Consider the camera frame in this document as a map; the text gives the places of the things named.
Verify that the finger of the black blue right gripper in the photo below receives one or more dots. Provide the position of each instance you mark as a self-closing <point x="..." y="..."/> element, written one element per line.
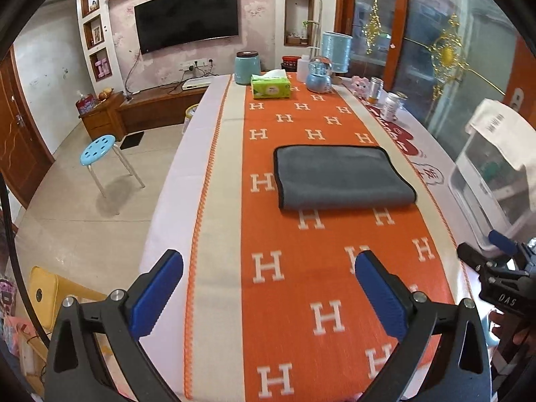
<point x="459" y="370"/>

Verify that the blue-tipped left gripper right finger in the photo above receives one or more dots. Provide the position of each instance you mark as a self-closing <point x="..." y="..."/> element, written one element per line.
<point x="503" y="243"/>

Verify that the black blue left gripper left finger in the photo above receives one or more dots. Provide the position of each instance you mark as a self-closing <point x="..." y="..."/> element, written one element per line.
<point x="75" y="367"/>

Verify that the yellow chair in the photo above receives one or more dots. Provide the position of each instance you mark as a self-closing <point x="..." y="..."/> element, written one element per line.
<point x="47" y="291"/>

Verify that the blue round stool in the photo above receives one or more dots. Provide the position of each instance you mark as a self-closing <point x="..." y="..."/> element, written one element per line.
<point x="97" y="150"/>

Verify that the wooden door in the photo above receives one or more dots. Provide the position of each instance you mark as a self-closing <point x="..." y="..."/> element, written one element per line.
<point x="25" y="159"/>

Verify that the wooden TV cabinet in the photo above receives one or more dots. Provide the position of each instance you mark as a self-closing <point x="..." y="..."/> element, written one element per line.
<point x="153" y="108"/>

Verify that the glass jar with lid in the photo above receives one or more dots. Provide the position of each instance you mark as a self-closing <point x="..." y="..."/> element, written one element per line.
<point x="375" y="90"/>

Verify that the folded grey towel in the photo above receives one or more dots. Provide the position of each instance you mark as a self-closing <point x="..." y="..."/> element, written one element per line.
<point x="338" y="177"/>

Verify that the red tin box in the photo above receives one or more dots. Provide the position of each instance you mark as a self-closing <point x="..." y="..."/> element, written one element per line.
<point x="85" y="104"/>

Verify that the pink piggy figurine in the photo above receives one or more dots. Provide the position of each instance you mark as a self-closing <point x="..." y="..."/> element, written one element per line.
<point x="360" y="86"/>

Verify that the white set-top box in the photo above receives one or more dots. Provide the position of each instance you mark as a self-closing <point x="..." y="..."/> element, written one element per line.
<point x="196" y="83"/>

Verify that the light blue cylindrical container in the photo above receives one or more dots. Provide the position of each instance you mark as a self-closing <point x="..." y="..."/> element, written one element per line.
<point x="337" y="48"/>

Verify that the white plastic bottle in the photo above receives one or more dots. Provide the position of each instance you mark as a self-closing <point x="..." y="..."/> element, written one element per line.
<point x="302" y="68"/>

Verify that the green tissue box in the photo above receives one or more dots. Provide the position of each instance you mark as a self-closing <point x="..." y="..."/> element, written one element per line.
<point x="274" y="84"/>

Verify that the teal canister with dark lid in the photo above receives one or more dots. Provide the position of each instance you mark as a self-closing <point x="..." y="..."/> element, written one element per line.
<point x="246" y="64"/>

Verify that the black wall television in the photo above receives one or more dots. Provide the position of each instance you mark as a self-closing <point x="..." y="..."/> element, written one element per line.
<point x="165" y="23"/>

